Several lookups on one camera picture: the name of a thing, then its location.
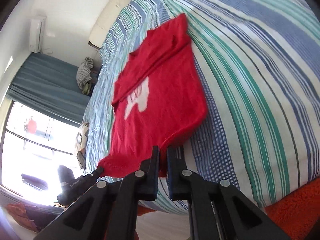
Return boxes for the red sweater with white motif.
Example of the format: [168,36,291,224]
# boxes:
[98,14,208,178]

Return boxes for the black remote control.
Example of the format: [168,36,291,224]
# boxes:
[76,151,86,170]

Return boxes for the patterned cushion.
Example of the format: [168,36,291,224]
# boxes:
[75,122,89,155]

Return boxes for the orange fluffy rug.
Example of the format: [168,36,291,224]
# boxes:
[265,178,319,239]

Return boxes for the teal curtain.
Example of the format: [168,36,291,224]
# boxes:
[7,53,90,127]

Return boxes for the pile of folded towels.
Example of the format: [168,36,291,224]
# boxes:
[76,57,94,90]

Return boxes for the white air conditioner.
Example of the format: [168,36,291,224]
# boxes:
[29,16,46,53]

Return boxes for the striped blue green bedspread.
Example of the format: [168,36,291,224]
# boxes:
[84,0,319,207]

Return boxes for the cream padded headboard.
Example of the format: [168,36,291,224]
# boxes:
[88,0,131,49]

